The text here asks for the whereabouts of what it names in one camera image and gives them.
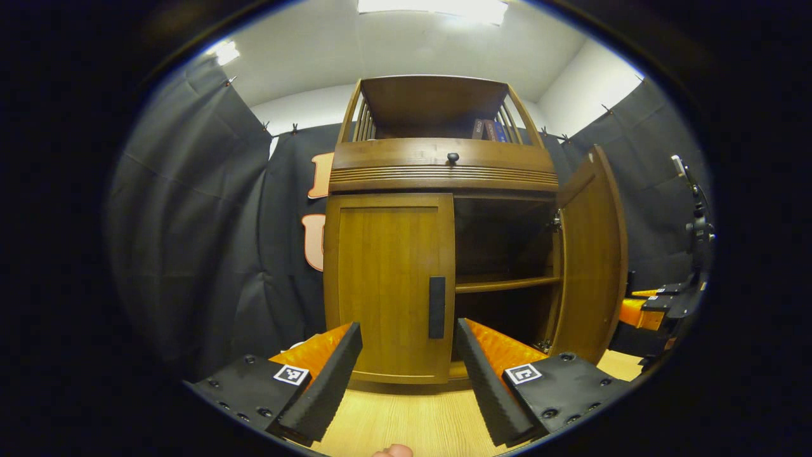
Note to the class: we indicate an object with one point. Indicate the wooden shoe cabinet door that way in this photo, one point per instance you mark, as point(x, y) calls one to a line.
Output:
point(380, 285)
point(593, 254)

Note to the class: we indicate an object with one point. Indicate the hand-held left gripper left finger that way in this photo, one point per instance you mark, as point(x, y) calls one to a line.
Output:
point(330, 387)

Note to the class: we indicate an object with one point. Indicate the wooden double-door shoe cabinet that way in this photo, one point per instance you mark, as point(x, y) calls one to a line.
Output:
point(412, 171)

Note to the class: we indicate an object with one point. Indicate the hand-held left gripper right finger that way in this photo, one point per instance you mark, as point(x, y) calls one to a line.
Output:
point(485, 387)

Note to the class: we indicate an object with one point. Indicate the small white object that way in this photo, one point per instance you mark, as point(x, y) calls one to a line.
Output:
point(295, 346)

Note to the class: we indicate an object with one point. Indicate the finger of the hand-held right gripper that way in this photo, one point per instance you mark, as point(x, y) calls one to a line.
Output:
point(637, 313)
point(663, 291)

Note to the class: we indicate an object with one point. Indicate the large ceiling light panel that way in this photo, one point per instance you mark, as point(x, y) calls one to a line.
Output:
point(431, 7)

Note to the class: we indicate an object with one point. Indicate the small ceiling light panel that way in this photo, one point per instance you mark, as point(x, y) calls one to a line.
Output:
point(226, 52)

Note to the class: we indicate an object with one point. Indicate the maroon book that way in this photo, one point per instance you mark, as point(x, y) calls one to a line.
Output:
point(489, 131)

